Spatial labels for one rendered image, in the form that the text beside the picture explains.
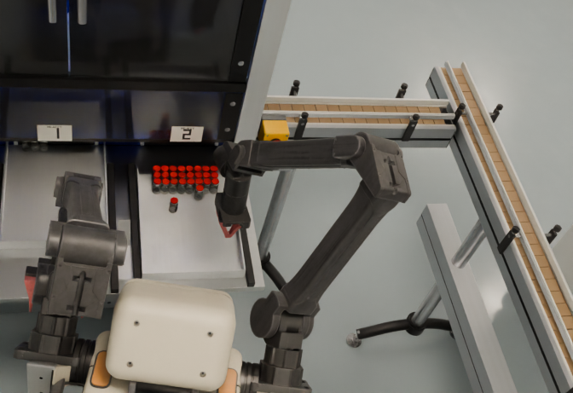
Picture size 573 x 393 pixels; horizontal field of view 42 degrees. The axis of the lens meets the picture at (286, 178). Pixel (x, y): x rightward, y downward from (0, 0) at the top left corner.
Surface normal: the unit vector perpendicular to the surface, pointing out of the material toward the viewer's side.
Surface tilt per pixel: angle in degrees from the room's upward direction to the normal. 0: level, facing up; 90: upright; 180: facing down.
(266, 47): 90
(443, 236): 0
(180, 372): 48
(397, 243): 0
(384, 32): 0
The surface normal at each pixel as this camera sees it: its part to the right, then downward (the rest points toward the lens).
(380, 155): 0.59, -0.44
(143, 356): 0.10, 0.15
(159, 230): 0.20, -0.62
